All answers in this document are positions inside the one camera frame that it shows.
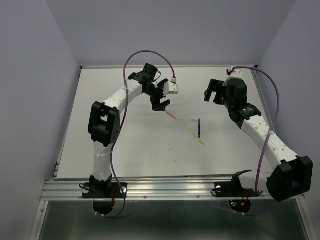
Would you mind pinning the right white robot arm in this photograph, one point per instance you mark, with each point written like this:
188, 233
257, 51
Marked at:
291, 174

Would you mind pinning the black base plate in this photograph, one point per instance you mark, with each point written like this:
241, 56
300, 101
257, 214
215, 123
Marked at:
102, 191
228, 189

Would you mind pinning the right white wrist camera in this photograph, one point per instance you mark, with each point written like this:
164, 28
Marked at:
234, 73

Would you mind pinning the aluminium mounting rail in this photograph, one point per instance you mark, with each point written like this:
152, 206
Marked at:
139, 189

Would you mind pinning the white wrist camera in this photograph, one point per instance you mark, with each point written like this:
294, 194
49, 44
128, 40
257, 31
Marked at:
234, 73
170, 88

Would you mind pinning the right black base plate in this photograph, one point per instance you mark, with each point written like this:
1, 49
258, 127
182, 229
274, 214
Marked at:
228, 189

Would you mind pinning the purple pen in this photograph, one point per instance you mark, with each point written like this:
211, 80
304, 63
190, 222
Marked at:
199, 128

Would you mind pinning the yellow pen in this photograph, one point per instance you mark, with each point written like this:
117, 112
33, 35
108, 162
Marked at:
196, 137

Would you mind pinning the orange pen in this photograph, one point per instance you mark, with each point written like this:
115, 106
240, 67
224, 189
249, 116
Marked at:
171, 115

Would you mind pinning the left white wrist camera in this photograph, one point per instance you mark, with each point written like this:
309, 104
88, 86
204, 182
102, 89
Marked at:
170, 88

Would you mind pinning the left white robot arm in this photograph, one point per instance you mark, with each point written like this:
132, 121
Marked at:
104, 124

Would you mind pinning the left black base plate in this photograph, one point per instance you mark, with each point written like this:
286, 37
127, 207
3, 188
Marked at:
102, 191

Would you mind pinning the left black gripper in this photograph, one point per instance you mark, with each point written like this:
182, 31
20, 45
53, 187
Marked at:
156, 104

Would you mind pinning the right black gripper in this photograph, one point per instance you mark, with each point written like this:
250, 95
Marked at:
215, 85

